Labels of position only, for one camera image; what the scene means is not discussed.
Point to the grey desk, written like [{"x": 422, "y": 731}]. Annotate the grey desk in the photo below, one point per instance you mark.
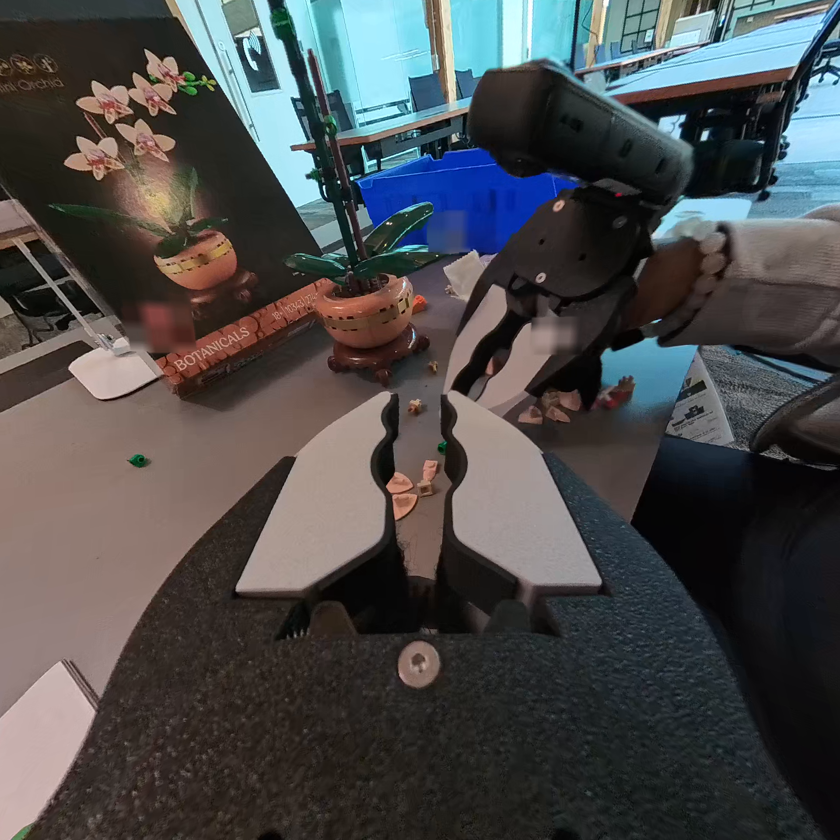
[{"x": 131, "y": 558}]

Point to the dark orchid set box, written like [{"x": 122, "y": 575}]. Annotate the dark orchid set box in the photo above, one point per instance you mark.
[{"x": 197, "y": 164}]

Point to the clear plastic bag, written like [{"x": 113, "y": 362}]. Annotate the clear plastic bag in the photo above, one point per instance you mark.
[{"x": 466, "y": 272}]

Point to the black office chair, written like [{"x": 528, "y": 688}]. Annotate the black office chair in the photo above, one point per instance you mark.
[{"x": 433, "y": 92}]

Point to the long wooden top table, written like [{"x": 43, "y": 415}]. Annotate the long wooden top table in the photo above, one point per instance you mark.
[{"x": 709, "y": 72}]

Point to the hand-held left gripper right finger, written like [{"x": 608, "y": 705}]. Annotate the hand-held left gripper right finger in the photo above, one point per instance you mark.
[{"x": 512, "y": 518}]

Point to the person's right forearm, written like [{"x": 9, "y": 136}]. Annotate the person's right forearm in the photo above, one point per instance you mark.
[{"x": 787, "y": 282}]

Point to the scattered tan brick pieces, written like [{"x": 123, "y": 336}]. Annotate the scattered tan brick pieces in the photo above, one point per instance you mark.
[{"x": 400, "y": 485}]

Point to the white paper bag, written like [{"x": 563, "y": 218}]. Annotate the white paper bag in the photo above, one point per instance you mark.
[{"x": 702, "y": 407}]

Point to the brick orchid in pot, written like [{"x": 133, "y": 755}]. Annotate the brick orchid in pot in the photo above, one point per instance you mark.
[{"x": 367, "y": 315}]

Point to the white instruction booklet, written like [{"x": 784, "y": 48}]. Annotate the white instruction booklet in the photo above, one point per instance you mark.
[{"x": 39, "y": 741}]

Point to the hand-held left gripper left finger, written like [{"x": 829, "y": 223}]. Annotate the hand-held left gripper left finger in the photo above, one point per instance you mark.
[{"x": 321, "y": 512}]

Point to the white base stand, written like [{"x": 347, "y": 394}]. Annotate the white base stand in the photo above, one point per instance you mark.
[{"x": 111, "y": 377}]

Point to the person's right hand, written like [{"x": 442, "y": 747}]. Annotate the person's right hand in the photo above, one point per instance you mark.
[{"x": 669, "y": 282}]

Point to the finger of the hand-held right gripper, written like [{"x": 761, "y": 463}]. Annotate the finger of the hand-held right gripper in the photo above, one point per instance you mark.
[
  {"x": 515, "y": 374},
  {"x": 476, "y": 328}
]

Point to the blue plastic bin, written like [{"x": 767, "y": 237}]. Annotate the blue plastic bin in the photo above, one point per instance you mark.
[{"x": 407, "y": 190}]

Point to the person's lap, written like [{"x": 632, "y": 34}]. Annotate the person's lap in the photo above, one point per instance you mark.
[{"x": 754, "y": 590}]

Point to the black chair armrest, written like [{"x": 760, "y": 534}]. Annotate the black chair armrest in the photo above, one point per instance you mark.
[{"x": 800, "y": 420}]

